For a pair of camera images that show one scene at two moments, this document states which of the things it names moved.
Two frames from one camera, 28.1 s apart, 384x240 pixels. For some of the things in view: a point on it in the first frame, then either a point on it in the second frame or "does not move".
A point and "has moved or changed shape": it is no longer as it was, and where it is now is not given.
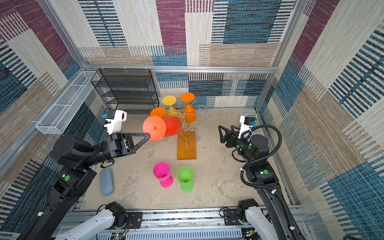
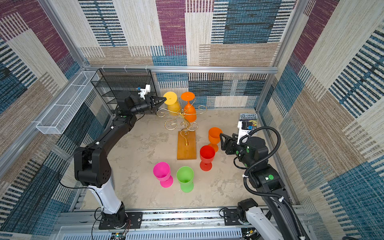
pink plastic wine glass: [161, 171] does not move
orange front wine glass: [157, 111] -> [214, 137]
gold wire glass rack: [187, 141] does not move
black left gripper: [118, 145] -> [153, 100]
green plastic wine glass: [185, 176] does not move
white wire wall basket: [60, 113] does not move
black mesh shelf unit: [125, 89] does not move
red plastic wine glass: [173, 125] -> [207, 155]
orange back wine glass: [189, 113] does not move
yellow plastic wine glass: [170, 100] has moved or changed shape
